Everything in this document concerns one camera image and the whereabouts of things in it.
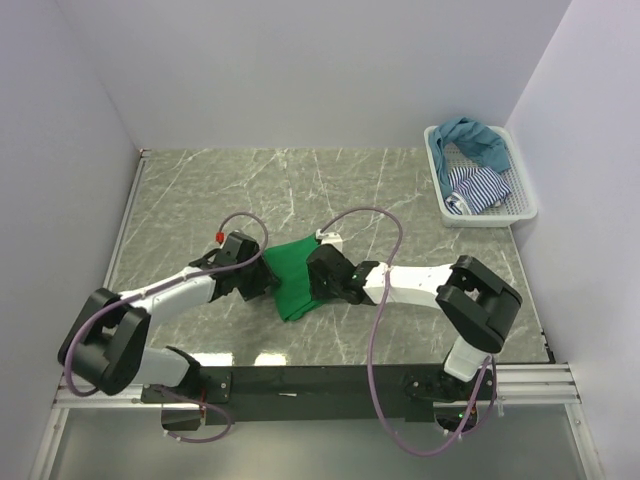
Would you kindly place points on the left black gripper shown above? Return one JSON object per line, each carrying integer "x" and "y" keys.
{"x": 263, "y": 279}

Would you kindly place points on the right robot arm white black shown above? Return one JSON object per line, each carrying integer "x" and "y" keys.
{"x": 479, "y": 304}

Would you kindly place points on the striped tank top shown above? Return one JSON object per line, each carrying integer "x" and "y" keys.
{"x": 474, "y": 190}

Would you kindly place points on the green tank top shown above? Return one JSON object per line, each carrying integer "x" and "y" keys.
{"x": 293, "y": 297}

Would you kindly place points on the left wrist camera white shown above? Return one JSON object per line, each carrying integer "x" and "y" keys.
{"x": 221, "y": 238}

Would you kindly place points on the blue tank top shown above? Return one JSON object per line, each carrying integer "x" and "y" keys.
{"x": 474, "y": 140}

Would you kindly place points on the aluminium rail frame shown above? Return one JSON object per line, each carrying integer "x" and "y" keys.
{"x": 382, "y": 200}

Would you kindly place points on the white plastic basket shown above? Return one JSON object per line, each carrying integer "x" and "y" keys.
{"x": 520, "y": 205}

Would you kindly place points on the black base beam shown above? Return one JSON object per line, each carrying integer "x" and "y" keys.
{"x": 411, "y": 392}

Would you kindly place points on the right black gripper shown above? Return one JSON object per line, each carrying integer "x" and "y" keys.
{"x": 317, "y": 291}

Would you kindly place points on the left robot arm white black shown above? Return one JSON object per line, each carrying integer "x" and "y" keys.
{"x": 106, "y": 345}

